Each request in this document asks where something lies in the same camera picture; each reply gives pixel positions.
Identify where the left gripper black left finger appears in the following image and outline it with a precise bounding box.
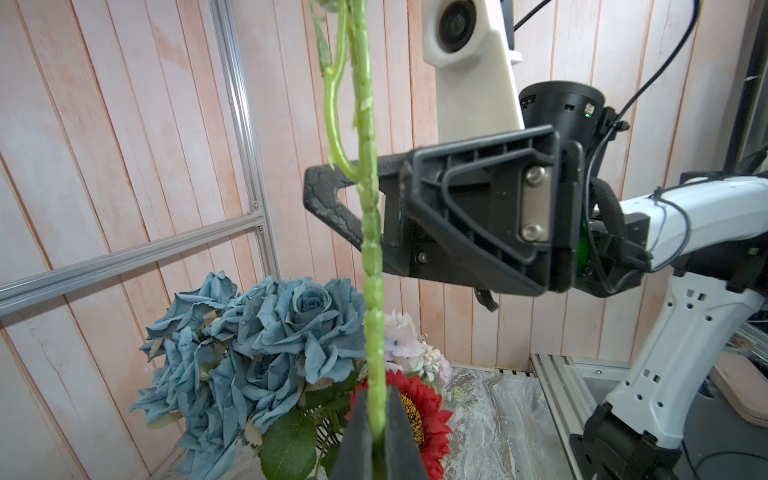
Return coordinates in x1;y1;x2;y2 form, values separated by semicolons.
329;389;374;480

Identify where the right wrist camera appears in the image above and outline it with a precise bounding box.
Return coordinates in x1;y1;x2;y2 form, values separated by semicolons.
422;1;524;143

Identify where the peach rose stem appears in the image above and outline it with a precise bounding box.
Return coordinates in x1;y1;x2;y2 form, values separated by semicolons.
311;0;387;446

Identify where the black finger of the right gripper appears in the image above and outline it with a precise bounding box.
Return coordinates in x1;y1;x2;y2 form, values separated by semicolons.
303;154;408;252

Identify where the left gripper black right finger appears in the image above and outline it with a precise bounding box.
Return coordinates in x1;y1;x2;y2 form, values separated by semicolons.
384;386;429;480

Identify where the red sunflower stem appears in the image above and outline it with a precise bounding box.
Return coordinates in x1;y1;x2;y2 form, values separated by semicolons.
350;372;452;479

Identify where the teal blue rose bouquet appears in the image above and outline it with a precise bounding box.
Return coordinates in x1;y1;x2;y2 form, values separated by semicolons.
132;272;366;479

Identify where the pink white hydrangea bouquet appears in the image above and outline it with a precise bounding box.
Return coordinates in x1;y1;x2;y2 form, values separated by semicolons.
384;312;452;388

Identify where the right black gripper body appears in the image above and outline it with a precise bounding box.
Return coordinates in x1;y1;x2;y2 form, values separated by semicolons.
378;126;585;297

